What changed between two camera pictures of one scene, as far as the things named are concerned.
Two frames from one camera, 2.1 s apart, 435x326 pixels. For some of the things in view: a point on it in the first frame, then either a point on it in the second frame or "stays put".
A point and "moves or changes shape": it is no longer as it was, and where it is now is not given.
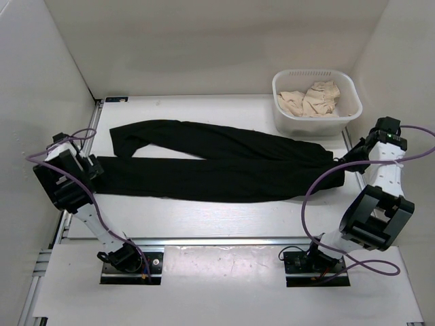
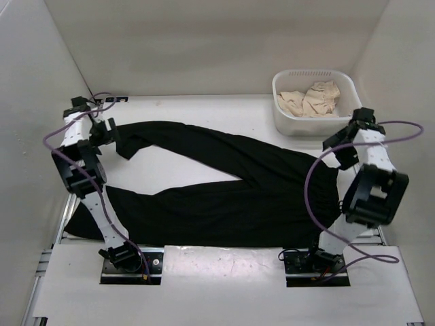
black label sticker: (115, 99) stays put
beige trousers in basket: (317, 101) stays put
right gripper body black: (357, 153) to (345, 157)
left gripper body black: (92, 171) to (100, 135)
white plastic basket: (315, 102) stays put
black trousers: (211, 164) moves or changes shape
